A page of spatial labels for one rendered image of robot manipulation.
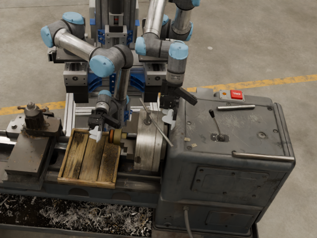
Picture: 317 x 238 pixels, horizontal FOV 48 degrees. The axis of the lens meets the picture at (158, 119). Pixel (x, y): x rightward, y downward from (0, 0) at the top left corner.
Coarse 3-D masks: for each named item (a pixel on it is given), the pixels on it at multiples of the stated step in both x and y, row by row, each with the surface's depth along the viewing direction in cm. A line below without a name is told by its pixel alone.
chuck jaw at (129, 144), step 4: (124, 140) 179; (128, 140) 179; (132, 140) 179; (120, 144) 178; (124, 144) 176; (128, 144) 177; (132, 144) 177; (124, 148) 176; (128, 148) 174; (132, 148) 175; (124, 152) 177; (128, 152) 172; (132, 152) 172; (128, 156) 173; (132, 156) 173; (136, 160) 172; (140, 160) 172
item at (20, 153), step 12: (24, 132) 193; (24, 144) 188; (36, 144) 188; (48, 144) 194; (12, 156) 182; (24, 156) 183; (36, 156) 183; (12, 168) 177; (24, 168) 178; (36, 168) 178
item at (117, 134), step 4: (112, 132) 180; (116, 132) 180; (120, 132) 180; (124, 132) 182; (108, 136) 179; (112, 136) 180; (116, 136) 179; (120, 136) 179; (124, 136) 180; (108, 140) 180; (112, 140) 180; (116, 140) 179; (120, 140) 179; (116, 144) 182
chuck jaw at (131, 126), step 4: (132, 112) 180; (136, 112) 182; (132, 116) 180; (136, 116) 180; (128, 120) 182; (132, 120) 180; (136, 120) 181; (128, 124) 181; (132, 124) 181; (136, 124) 181; (124, 128) 181; (128, 128) 181; (132, 128) 181; (136, 128) 181; (128, 132) 181; (132, 132) 181; (136, 132) 181
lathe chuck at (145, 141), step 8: (144, 112) 176; (152, 112) 177; (144, 128) 169; (152, 128) 170; (144, 136) 168; (152, 136) 168; (136, 144) 168; (144, 144) 168; (152, 144) 168; (136, 152) 169; (144, 152) 169; (152, 152) 169; (144, 160) 171; (152, 160) 171; (136, 168) 177; (144, 168) 176
